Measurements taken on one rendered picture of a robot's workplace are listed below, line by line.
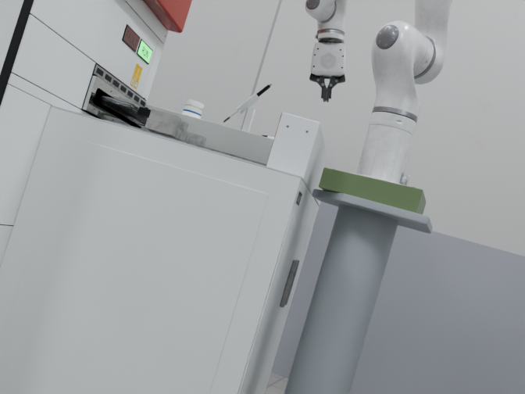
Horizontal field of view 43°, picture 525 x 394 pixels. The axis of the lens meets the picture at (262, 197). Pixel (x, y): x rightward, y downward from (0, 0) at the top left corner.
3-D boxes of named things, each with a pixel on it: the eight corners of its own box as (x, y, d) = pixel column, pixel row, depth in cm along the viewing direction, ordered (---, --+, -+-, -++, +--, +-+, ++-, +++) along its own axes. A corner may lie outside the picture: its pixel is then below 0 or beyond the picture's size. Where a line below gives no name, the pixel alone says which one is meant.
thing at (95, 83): (80, 108, 174) (91, 74, 175) (133, 137, 218) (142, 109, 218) (86, 110, 174) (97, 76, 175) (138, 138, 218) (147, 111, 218)
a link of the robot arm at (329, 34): (314, 28, 194) (313, 38, 194) (344, 30, 193) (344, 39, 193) (316, 37, 202) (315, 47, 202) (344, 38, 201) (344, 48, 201)
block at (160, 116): (148, 118, 180) (151, 107, 180) (151, 120, 183) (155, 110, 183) (176, 125, 179) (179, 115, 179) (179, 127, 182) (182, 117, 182)
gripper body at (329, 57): (312, 36, 194) (309, 73, 194) (347, 37, 193) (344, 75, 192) (313, 44, 202) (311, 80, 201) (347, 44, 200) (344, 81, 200)
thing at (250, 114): (230, 127, 216) (241, 88, 217) (232, 130, 220) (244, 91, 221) (248, 132, 215) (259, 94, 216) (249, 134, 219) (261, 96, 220)
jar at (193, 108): (176, 122, 244) (183, 97, 244) (181, 125, 251) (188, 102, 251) (194, 127, 243) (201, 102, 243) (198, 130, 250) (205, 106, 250)
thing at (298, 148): (265, 168, 156) (282, 111, 157) (286, 189, 211) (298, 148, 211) (303, 179, 155) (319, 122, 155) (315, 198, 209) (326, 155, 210)
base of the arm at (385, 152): (416, 198, 180) (432, 134, 181) (408, 188, 162) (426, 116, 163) (348, 184, 186) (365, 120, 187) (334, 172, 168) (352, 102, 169)
